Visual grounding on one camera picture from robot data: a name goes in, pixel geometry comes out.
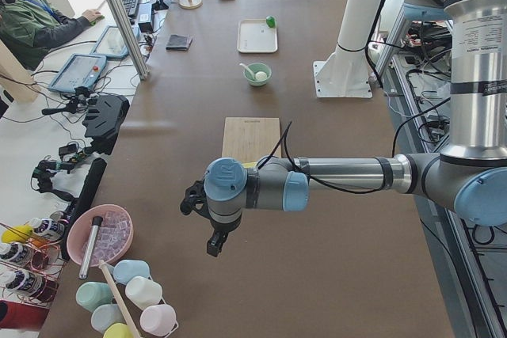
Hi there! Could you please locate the pale blue cup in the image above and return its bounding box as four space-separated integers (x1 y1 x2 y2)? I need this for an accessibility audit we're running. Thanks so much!
90 304 124 333

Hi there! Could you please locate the steel muddler black tip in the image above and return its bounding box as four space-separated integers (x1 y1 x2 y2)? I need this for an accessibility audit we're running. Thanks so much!
78 216 103 280

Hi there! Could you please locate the aluminium frame post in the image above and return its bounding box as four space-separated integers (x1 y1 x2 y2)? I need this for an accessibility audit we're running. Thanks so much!
106 0 149 81

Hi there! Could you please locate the white cup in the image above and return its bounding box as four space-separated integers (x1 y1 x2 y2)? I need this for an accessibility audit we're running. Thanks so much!
125 276 162 310

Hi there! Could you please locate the light blue cup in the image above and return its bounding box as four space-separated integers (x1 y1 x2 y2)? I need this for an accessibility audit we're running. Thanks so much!
113 260 151 285

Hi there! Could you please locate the black handheld controller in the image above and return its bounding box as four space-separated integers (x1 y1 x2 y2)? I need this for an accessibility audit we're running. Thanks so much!
41 86 99 116

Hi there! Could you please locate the white steamed bun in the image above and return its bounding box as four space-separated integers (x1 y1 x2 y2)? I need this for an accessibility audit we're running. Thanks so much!
254 71 268 82

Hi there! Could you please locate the far blue teach pendant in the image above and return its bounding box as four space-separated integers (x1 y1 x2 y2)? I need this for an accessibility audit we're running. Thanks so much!
90 25 128 60

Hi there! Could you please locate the near blue teach pendant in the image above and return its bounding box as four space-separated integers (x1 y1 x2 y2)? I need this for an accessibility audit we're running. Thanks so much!
48 54 107 93

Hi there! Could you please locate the tea bottle middle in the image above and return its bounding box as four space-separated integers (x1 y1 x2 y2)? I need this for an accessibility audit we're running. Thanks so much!
1 242 35 267

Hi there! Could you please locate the white ceramic spoon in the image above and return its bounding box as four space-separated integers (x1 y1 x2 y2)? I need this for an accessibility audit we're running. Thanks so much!
239 63 256 80

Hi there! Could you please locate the blue teach pendant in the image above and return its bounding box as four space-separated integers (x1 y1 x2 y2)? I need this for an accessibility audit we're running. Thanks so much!
48 54 107 93
90 25 128 60

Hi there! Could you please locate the mint green cup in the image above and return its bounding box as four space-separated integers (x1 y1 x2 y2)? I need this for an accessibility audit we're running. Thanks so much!
75 282 113 313

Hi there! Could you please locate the pink bowl of ice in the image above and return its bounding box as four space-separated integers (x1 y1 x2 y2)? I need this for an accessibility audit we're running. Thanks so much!
67 204 134 267

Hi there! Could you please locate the wooden cutting board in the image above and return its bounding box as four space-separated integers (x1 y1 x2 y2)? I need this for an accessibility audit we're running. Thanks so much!
222 117 280 163

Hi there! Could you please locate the mint green bowl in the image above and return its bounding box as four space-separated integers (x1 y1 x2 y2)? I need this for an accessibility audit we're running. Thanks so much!
243 63 272 86

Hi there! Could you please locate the yellow plastic knife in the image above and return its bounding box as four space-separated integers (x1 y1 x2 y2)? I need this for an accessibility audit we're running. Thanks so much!
242 161 257 168

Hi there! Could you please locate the cream rabbit serving tray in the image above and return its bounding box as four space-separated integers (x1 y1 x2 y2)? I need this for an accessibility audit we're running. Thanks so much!
237 19 278 54

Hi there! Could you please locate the tea bottle bottom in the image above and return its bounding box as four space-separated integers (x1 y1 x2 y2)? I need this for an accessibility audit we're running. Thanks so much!
1 269 44 296

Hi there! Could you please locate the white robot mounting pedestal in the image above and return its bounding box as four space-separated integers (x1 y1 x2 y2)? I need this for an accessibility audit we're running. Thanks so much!
314 0 382 98

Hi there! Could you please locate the yellow cup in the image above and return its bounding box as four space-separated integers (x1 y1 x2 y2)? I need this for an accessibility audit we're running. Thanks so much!
103 323 133 338

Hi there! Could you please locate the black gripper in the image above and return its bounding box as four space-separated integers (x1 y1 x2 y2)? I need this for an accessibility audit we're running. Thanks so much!
207 220 240 256

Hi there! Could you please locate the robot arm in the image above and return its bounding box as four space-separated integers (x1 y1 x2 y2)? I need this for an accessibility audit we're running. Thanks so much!
201 0 506 256

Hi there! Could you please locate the yellow lemon toy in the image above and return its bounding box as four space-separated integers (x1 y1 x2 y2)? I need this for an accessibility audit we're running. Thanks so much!
1 225 33 243

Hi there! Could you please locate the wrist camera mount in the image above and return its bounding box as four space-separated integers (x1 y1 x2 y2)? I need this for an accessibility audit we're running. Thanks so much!
180 180 210 218

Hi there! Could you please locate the seated person green shirt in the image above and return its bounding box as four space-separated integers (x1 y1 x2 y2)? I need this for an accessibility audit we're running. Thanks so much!
1 0 102 71

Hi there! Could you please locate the pink cup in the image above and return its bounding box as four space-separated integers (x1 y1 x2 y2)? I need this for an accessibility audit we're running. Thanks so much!
140 304 178 336

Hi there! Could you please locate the green lime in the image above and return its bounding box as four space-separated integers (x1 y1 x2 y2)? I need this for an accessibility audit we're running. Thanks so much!
265 16 276 28

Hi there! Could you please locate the grey folded cloth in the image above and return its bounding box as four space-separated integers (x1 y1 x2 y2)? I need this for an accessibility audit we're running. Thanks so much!
166 34 193 51

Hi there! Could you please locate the long black bar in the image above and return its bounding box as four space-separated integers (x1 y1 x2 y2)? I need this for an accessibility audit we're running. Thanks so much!
59 158 107 261

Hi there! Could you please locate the copper wire bottle rack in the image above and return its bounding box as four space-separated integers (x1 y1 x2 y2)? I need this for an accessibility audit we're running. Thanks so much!
1 224 63 307

